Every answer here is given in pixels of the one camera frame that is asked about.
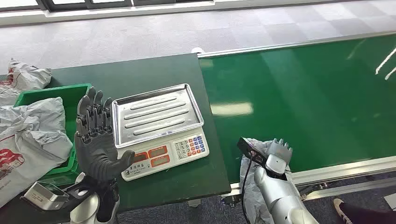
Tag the white sheet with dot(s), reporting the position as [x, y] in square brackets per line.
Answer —
[391, 201]

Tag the crumpled grey mailer package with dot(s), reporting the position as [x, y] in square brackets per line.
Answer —
[24, 77]

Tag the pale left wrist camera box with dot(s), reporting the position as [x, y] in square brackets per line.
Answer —
[43, 194]

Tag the person's leg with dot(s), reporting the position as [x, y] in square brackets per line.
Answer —
[371, 215]

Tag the grey plastic mailer package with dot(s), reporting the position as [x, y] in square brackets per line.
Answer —
[252, 201]

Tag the grey mailer package red print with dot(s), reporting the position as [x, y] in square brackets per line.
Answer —
[31, 139]

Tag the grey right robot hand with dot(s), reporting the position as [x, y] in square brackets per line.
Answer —
[280, 151]

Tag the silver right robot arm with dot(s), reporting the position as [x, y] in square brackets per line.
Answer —
[281, 198]

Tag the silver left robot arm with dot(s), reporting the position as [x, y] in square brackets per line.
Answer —
[83, 213]

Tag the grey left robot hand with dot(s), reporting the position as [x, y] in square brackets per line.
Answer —
[96, 151]

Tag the electronic scale with steel tray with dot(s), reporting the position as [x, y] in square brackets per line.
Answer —
[157, 114]

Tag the person's shoe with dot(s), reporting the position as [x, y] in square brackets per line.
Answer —
[340, 210]

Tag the green plastic basket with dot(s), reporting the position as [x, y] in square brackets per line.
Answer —
[71, 95]

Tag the green conveyor belt aluminium frame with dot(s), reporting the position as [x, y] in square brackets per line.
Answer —
[309, 108]

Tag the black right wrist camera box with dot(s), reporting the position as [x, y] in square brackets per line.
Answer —
[247, 148]

